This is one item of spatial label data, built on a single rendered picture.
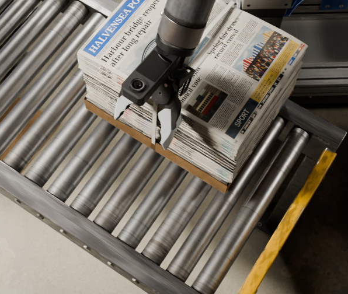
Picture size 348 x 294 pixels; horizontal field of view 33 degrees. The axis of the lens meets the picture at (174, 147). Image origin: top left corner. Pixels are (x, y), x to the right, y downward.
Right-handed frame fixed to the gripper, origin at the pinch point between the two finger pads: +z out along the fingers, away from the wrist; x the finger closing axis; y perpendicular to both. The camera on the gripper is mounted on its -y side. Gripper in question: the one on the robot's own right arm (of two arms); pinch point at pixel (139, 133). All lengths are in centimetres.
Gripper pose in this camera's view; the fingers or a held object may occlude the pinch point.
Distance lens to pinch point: 109.2
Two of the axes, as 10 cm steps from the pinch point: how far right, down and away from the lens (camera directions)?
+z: -3.1, 7.5, 5.9
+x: -8.3, -5.1, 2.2
